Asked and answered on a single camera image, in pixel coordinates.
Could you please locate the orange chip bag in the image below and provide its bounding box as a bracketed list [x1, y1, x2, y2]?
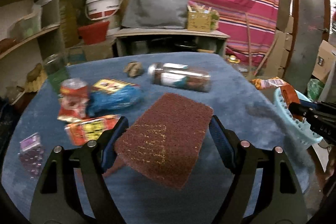
[251, 77, 303, 123]

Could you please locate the maroon scouring pad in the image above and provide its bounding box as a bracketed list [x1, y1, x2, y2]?
[114, 93, 214, 189]
[102, 156, 125, 178]

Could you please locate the light blue plastic basket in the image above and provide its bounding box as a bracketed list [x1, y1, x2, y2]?
[273, 88, 323, 149]

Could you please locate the green plastic bag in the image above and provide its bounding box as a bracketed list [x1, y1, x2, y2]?
[307, 79, 325, 102]

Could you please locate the purple small packet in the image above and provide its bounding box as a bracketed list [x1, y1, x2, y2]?
[18, 132, 45, 178]

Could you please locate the cardboard box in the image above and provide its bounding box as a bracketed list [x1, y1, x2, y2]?
[312, 40, 335, 83]

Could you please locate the red orange snack bag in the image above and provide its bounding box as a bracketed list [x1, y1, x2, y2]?
[64, 115, 121, 146]

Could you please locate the wooden broom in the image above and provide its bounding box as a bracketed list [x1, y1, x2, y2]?
[245, 12, 279, 80]

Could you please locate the grey metal door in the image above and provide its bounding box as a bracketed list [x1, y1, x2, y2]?
[284, 0, 331, 93]

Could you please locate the blue fuzzy table mat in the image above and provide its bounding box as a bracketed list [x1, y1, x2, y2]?
[2, 52, 315, 223]

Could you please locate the red crushed can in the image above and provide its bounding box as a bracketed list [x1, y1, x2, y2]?
[58, 79, 89, 123]

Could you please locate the blue snack bag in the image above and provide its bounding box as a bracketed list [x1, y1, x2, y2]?
[87, 79, 143, 117]

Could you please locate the glass jar green label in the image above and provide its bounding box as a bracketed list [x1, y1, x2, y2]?
[43, 53, 70, 94]

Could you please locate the small crumpled brown paper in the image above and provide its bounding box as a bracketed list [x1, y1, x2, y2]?
[123, 61, 144, 78]

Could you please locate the clear jar with brown contents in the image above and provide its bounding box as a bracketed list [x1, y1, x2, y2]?
[147, 63, 211, 92]

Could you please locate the yellow chopstick holder box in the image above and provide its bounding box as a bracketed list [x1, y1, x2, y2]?
[187, 5, 211, 32]

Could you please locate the wooden low shelf table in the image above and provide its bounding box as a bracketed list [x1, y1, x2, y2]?
[114, 28, 230, 56]

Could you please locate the red plastic bowl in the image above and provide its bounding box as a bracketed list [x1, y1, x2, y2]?
[77, 21, 109, 45]

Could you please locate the white red plastic bucket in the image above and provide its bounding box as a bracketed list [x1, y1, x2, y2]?
[84, 0, 123, 21]

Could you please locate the grey cushion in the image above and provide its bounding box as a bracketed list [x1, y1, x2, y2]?
[121, 0, 189, 30]

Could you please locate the wooden wall shelf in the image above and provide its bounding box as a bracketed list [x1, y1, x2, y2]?
[0, 0, 66, 62]

